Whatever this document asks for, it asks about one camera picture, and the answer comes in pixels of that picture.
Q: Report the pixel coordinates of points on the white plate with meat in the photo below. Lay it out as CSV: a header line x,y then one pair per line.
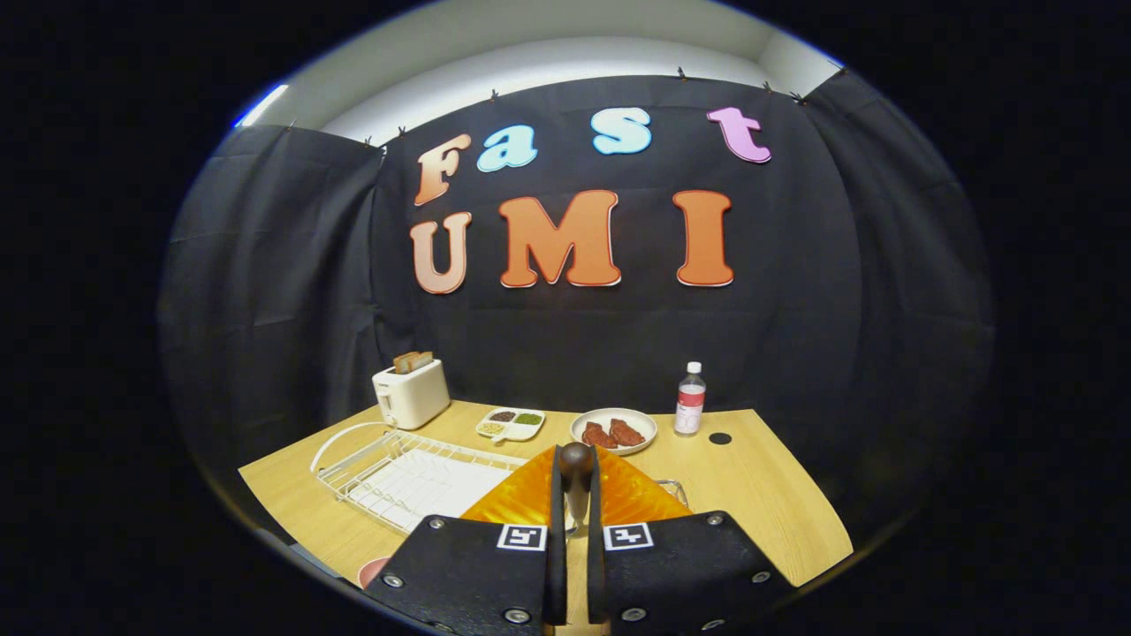
x,y
618,413

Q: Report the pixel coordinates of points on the pink plate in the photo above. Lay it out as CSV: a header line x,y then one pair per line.
x,y
373,574

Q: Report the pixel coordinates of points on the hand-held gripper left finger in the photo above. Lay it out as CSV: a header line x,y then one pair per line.
x,y
477,574

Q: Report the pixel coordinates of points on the clear bottle with red label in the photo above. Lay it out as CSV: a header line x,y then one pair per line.
x,y
690,402

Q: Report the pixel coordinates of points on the ceiling light strip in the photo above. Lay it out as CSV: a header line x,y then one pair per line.
x,y
261,106

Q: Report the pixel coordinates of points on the white toaster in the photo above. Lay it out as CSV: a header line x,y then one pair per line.
x,y
413,397

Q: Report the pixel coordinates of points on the white sectioned condiment dish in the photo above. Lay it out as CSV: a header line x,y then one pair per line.
x,y
511,424

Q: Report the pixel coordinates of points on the black backdrop cloth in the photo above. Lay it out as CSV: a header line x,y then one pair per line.
x,y
795,309

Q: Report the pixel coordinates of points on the toast bread slice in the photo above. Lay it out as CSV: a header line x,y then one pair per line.
x,y
424,359
405,361

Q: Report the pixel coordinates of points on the brown meat piece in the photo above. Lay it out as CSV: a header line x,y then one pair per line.
x,y
598,435
627,433

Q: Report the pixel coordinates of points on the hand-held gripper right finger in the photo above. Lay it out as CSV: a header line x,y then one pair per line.
x,y
680,574

